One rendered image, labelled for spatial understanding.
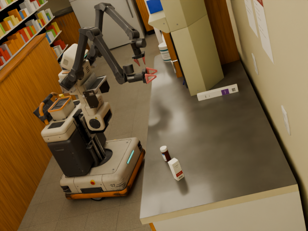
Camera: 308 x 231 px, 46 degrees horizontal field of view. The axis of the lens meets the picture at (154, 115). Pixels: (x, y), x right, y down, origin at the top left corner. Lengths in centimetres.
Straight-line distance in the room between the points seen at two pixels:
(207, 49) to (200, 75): 18
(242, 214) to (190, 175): 31
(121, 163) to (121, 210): 41
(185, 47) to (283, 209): 117
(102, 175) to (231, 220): 179
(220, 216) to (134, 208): 164
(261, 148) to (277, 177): 23
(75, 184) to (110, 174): 37
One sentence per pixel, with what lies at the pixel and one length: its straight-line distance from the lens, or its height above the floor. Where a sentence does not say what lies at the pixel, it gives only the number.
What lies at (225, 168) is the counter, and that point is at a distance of 179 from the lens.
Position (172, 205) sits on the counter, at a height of 94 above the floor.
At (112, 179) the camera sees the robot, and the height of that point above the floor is 25.
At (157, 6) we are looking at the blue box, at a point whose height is 154.
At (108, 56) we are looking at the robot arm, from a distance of 256.
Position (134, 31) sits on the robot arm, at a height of 136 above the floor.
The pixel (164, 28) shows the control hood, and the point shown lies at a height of 145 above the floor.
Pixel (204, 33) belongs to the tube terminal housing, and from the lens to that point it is 243.
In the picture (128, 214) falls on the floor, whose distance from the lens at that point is 322.
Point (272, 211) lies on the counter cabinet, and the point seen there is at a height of 81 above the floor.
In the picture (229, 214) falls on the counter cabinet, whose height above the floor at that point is 85.
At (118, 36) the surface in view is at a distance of 752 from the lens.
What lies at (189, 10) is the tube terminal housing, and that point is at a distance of 233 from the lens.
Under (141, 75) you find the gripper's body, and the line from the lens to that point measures 246.
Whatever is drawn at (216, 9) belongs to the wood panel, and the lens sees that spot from 269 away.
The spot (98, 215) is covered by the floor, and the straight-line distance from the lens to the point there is 337.
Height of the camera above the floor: 206
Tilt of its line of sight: 28 degrees down
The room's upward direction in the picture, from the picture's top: 21 degrees counter-clockwise
